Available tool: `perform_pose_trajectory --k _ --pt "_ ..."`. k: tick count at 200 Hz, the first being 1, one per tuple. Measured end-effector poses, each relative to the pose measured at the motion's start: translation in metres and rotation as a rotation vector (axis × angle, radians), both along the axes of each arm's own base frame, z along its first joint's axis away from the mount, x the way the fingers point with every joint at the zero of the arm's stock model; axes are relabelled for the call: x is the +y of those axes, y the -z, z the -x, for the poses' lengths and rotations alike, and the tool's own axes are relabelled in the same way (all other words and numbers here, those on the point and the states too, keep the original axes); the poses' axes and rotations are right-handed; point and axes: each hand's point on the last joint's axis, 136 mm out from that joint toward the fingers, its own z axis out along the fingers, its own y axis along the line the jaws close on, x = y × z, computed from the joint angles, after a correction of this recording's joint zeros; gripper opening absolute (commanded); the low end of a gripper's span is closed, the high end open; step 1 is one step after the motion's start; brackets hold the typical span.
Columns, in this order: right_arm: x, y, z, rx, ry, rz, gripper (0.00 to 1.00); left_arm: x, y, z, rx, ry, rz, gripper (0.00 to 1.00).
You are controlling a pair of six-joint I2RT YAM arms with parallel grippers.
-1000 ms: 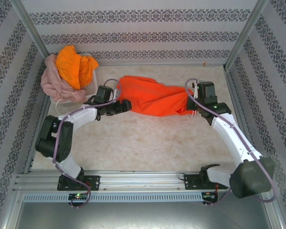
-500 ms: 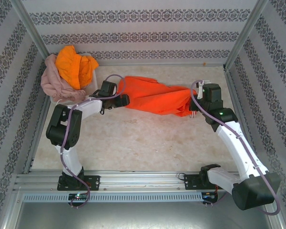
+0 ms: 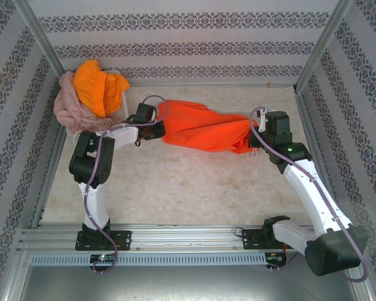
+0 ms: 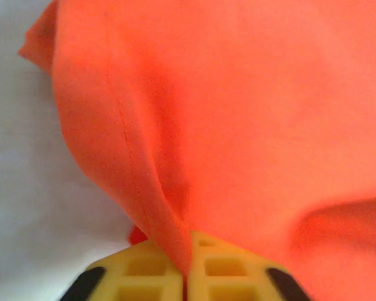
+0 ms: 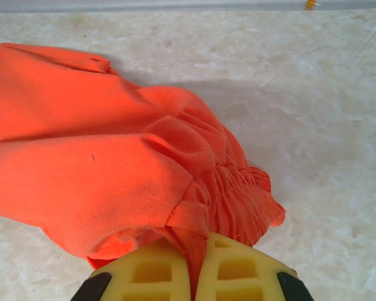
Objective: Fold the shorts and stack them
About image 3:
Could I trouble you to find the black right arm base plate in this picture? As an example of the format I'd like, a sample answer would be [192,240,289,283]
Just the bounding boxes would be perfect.
[241,228,298,251]

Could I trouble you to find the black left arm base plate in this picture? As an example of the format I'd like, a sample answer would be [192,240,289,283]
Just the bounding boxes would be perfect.
[75,230,132,251]

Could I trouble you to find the grey metal shelf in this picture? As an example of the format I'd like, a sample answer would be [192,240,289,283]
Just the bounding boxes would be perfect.
[6,265,373,301]

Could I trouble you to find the slotted grey cable duct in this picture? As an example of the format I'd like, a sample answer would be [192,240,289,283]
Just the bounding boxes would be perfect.
[30,253,267,266]

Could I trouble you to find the pink shorts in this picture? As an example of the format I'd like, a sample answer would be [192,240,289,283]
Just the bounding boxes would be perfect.
[53,70,113,133]

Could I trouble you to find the red-orange shorts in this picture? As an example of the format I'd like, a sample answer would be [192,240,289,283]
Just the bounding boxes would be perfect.
[158,98,261,155]

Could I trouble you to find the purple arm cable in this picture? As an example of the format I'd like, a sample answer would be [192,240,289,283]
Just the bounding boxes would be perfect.
[85,93,169,275]
[249,107,370,283]

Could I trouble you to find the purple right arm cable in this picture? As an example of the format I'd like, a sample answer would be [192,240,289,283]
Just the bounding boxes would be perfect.
[249,107,370,283]

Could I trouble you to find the light orange shorts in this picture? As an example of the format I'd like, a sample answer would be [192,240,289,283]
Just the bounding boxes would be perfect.
[72,59,131,119]

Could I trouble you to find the aluminium frame post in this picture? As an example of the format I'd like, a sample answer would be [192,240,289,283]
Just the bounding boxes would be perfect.
[293,0,354,93]
[14,0,70,81]

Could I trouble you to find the aluminium frame bar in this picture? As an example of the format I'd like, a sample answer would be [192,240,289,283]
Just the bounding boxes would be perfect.
[294,89,345,226]
[30,125,68,229]
[125,80,298,89]

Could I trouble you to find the aluminium mounting rail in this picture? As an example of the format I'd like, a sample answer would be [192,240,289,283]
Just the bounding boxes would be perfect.
[17,223,355,251]

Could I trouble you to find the white plastic basket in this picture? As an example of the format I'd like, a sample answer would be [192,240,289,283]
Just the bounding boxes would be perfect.
[65,69,130,138]

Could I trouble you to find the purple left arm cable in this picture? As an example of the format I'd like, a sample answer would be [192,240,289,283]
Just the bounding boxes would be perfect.
[85,93,169,275]

